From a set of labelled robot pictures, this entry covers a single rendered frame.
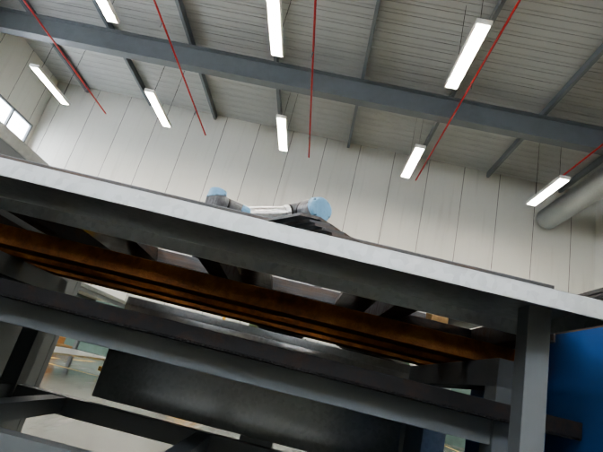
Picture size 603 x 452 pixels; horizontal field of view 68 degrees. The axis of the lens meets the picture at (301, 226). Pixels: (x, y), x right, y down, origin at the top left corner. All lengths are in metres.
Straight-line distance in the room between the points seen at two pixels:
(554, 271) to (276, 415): 12.06
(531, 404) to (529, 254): 12.44
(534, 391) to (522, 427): 0.06
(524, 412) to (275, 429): 1.09
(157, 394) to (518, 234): 12.15
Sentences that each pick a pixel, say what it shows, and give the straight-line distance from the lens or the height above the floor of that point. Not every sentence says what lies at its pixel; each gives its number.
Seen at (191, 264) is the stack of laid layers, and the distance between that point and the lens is 1.72.
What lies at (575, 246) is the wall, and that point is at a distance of 13.97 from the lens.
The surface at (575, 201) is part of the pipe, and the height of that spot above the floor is 5.84.
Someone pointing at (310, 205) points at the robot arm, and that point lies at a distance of 2.01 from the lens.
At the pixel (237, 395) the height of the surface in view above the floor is 0.42.
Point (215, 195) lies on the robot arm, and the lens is 1.84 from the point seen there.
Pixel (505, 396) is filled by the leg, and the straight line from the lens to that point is 1.11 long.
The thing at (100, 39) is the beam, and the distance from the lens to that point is 12.16.
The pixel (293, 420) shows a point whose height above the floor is 0.39.
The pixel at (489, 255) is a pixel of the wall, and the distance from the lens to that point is 12.83.
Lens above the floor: 0.52
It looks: 19 degrees up
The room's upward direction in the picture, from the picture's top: 14 degrees clockwise
